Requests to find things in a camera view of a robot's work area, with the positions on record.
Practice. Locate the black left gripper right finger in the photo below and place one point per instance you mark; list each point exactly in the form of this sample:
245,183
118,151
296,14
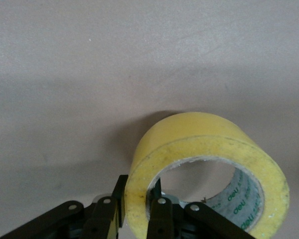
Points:
162,219

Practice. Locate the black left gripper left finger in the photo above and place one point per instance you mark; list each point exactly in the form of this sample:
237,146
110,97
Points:
99,219

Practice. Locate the yellow tape roll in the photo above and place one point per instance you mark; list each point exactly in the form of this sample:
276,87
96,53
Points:
214,134

